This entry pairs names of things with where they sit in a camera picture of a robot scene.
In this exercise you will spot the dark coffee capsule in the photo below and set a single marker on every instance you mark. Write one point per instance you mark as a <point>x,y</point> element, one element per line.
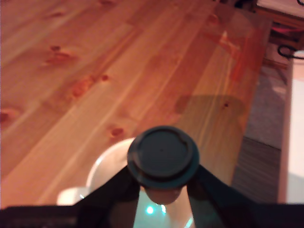
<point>164,152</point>

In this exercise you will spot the grey rug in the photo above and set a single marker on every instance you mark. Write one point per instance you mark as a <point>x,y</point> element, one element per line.
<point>263,118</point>

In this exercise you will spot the wooden furniture piece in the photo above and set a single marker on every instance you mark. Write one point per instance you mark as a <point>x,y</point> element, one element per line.
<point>280,16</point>

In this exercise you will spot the red cartoon print mug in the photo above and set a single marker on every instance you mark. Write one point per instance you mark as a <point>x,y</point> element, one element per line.
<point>107,161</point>

